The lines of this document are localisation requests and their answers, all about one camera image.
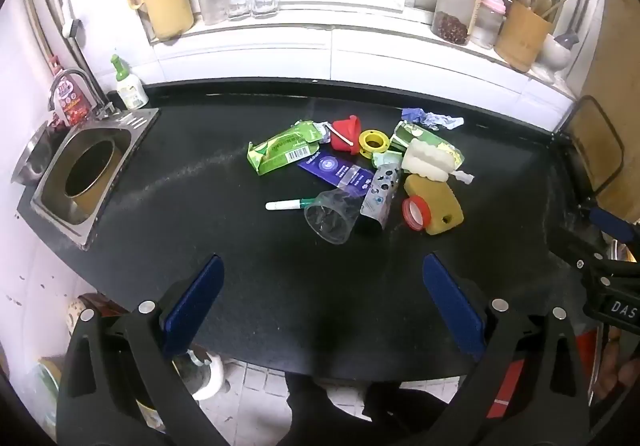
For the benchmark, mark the white pen with green band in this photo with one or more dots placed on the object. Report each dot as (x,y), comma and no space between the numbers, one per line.
(282,205)

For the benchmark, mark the grey spotted packet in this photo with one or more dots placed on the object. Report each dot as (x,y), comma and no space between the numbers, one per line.
(382,186)

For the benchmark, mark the yellow sponge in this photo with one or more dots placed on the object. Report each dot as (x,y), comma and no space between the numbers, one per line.
(435,201)

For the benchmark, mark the clear plastic cup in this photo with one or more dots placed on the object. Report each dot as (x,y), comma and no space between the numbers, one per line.
(330,221)

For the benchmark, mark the dark brown round lid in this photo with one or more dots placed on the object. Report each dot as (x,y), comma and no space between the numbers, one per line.
(107,303)

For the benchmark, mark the green cartoon bag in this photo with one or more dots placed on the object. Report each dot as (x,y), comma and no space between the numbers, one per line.
(435,142)

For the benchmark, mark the green snack packet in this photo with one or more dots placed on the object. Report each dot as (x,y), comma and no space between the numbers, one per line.
(280,149)

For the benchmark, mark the mint green plastic piece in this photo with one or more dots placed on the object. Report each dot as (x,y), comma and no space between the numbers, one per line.
(387,160)

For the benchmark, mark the clear jar with red spice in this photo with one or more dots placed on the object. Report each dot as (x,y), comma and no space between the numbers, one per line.
(457,1)

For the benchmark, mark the red tape roll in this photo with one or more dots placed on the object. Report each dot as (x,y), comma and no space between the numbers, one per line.
(424,212)

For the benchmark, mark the steel sink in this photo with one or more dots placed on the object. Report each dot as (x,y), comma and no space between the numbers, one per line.
(125,126)

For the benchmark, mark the stone pestle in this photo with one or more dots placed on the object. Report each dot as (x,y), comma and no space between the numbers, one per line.
(567,40)

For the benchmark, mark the red silicone cup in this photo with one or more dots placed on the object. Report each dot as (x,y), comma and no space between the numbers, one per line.
(346,131)

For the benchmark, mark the person's right hand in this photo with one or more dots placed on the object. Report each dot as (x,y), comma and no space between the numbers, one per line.
(617,366)

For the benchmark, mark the large wooden cutting board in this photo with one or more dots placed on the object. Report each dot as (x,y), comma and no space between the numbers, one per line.
(620,51)

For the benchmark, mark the blue white wrapper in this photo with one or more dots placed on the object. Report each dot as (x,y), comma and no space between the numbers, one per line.
(415,115)

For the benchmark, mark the steel bowl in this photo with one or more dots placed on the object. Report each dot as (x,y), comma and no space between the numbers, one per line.
(32,161)

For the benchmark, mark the dish soap pump bottle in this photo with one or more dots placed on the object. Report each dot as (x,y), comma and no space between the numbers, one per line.
(127,86)

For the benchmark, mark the stone mortar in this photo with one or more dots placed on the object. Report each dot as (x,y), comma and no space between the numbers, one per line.
(555,55)

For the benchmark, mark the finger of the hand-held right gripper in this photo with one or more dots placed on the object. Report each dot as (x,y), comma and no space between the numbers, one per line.
(612,224)
(575,246)

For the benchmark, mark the blue purple packet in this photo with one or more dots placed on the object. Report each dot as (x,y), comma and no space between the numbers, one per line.
(325,166)

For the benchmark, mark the red printed packet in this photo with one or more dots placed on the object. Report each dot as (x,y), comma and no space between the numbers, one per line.
(72,101)

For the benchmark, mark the small white wrapper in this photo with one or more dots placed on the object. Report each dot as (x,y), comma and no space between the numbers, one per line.
(462,176)

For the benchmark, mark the yellow tape spool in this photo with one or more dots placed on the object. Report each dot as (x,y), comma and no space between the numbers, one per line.
(364,139)

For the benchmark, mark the pink baby bottle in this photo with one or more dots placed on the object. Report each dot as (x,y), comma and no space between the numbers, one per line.
(487,24)

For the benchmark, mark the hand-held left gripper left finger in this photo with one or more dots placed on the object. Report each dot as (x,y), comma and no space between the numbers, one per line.
(192,306)

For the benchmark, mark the jar with patterned lid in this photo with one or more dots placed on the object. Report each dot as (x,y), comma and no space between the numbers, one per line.
(74,312)

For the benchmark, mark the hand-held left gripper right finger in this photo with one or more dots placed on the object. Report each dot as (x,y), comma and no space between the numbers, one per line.
(452,311)

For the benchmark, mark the white wavy sponge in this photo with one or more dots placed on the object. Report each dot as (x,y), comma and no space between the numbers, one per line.
(425,164)

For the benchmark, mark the yellow bin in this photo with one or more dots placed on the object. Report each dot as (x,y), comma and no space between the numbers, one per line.
(90,169)

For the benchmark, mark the red cabinet front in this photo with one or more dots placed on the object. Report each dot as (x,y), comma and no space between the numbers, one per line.
(507,391)

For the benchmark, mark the bamboo utensil holder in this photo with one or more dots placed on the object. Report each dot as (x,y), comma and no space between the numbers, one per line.
(522,39)

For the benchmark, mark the white ceramic jar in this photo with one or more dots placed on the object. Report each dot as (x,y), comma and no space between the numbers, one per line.
(205,371)

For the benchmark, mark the steel faucet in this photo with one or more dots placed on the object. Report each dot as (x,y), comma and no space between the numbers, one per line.
(70,75)

